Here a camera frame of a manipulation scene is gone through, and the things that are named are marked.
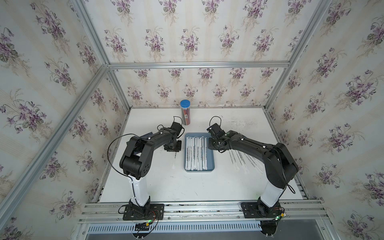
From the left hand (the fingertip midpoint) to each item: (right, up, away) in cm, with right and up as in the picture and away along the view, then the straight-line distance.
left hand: (177, 150), depth 97 cm
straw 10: (+41, -6, -6) cm, 42 cm away
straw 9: (+35, -2, -4) cm, 35 cm away
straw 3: (+9, -1, -3) cm, 10 cm away
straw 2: (+7, -2, -3) cm, 8 cm away
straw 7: (+17, -1, -3) cm, 17 cm away
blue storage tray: (+21, -7, -8) cm, 24 cm away
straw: (-2, -5, -4) cm, 7 cm away
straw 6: (+14, -1, -4) cm, 14 cm away
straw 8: (+18, -2, -4) cm, 19 cm away
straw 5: (+12, -1, -4) cm, 12 cm away
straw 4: (+11, -1, -4) cm, 11 cm away
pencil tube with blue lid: (+5, +27, 0) cm, 28 cm away
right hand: (+22, +4, -5) cm, 23 cm away
